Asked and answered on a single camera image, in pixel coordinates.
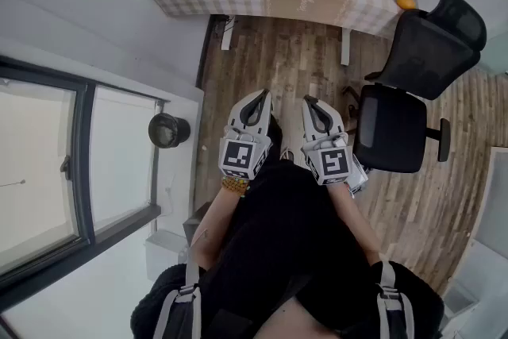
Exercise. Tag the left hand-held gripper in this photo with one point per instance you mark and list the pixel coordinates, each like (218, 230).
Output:
(238, 156)

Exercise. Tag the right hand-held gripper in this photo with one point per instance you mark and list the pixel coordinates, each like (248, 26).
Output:
(331, 164)

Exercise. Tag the person's left forearm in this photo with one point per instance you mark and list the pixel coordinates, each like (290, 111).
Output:
(214, 222)

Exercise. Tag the person's right forearm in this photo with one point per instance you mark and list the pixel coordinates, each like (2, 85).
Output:
(353, 222)

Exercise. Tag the person's shoe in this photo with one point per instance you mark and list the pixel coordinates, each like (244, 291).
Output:
(286, 154)

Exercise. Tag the black display box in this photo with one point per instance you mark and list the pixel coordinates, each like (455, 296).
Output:
(359, 178)

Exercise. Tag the white table leg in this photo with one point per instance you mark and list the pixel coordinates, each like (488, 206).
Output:
(227, 33)
(345, 47)

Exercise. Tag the black waste bin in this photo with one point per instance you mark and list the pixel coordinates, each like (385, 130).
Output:
(168, 130)

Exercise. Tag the person's black-clad body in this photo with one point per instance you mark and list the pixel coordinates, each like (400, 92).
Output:
(285, 242)

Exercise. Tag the black office chair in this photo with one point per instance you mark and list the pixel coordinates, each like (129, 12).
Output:
(432, 51)

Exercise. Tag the orange fruit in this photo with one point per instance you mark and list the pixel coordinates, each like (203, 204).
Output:
(406, 1)

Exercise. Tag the white floor box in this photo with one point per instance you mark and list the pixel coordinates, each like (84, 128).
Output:
(162, 254)

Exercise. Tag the dark-framed window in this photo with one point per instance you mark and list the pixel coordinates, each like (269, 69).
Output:
(83, 155)

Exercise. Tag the white cabinet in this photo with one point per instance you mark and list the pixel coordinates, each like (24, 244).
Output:
(492, 210)

